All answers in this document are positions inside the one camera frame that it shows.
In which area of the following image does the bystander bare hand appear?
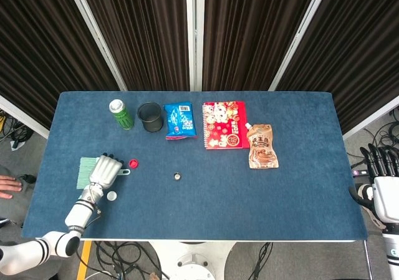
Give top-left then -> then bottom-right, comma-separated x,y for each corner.
0,175 -> 23,200

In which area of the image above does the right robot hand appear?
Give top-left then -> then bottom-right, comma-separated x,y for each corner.
348,143 -> 399,231

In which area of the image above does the black mesh pen holder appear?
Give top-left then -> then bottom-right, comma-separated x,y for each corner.
137,102 -> 164,133

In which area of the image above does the red spiral notebook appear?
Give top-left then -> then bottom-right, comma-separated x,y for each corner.
201,100 -> 247,150

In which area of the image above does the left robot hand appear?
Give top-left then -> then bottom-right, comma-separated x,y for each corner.
89,152 -> 125,190

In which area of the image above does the brown spouted sauce pouch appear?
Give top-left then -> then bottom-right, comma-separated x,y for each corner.
244,122 -> 279,170

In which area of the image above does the blue fabric tablecloth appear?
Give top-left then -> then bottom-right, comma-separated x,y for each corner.
21,91 -> 368,241

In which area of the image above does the black floor cable bundle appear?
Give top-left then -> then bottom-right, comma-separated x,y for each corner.
0,110 -> 34,152
248,241 -> 274,280
345,107 -> 399,168
83,241 -> 166,280

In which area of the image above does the blue snack bag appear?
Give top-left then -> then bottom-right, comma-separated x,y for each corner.
163,101 -> 198,140

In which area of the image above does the green-bristled brush with white handle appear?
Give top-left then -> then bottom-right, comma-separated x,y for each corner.
76,157 -> 131,190

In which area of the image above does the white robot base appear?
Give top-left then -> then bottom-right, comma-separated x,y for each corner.
148,241 -> 235,280

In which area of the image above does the dark pleated partition panel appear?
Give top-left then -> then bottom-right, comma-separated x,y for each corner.
269,0 -> 399,140
0,0 -> 127,139
65,0 -> 197,91
195,0 -> 331,91

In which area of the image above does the green energy drink can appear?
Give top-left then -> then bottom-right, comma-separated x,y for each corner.
108,99 -> 135,131

